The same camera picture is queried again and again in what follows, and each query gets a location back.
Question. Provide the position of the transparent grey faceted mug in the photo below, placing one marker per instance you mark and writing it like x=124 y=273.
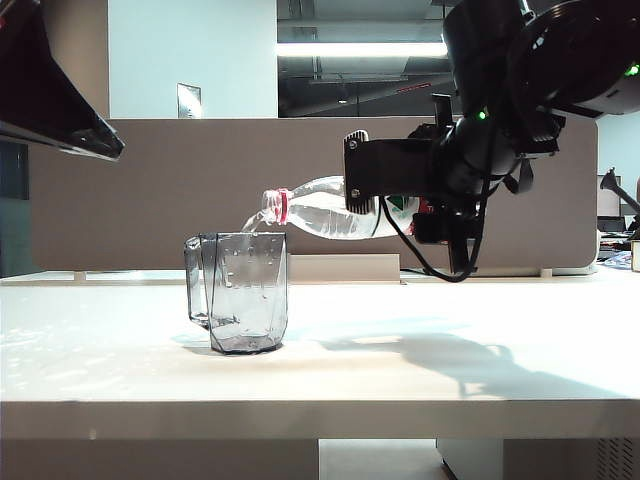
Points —
x=250 y=300

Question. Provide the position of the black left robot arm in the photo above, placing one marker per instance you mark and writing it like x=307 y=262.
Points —
x=35 y=90

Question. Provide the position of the long ceiling light strip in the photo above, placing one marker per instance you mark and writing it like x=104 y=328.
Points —
x=350 y=49

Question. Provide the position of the Nongfu Spring water bottle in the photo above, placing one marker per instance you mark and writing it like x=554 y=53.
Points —
x=320 y=222

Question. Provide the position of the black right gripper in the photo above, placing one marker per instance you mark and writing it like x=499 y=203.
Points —
x=462 y=225

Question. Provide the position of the silver wall plaque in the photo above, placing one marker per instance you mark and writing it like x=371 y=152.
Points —
x=189 y=102

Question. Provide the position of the white partition foot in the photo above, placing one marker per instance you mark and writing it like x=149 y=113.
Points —
x=547 y=273
x=81 y=276

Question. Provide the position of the brown desk partition panel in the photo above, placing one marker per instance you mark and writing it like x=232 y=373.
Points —
x=150 y=200

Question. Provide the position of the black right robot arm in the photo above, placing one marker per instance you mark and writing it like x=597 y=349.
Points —
x=550 y=60

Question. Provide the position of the background computer monitor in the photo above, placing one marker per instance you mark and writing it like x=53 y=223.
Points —
x=607 y=205

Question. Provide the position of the beige box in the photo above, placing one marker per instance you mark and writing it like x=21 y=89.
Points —
x=636 y=256

